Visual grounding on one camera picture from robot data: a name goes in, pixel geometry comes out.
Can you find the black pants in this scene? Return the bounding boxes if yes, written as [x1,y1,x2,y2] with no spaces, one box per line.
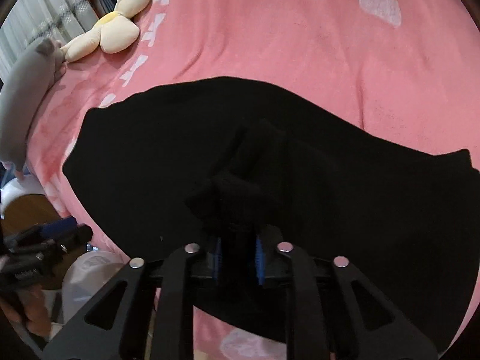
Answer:
[63,77,479,352]

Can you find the person's left hand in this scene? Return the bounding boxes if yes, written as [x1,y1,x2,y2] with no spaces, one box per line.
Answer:
[1,284,51,338]

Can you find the white round stool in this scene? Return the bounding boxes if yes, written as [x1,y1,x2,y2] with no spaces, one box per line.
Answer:
[1,175,65,238]

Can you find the grey plush toy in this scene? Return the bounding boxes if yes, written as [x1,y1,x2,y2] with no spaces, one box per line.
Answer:
[1,37,64,174]

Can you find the cream flower plush toy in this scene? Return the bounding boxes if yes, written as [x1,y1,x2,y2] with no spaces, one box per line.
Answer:
[61,0,151,63]

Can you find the white sheer curtain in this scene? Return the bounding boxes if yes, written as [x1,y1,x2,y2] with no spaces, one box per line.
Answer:
[1,0,98,80]

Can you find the pink bow-print blanket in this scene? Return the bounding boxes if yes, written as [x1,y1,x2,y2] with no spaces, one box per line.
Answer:
[26,0,480,360]

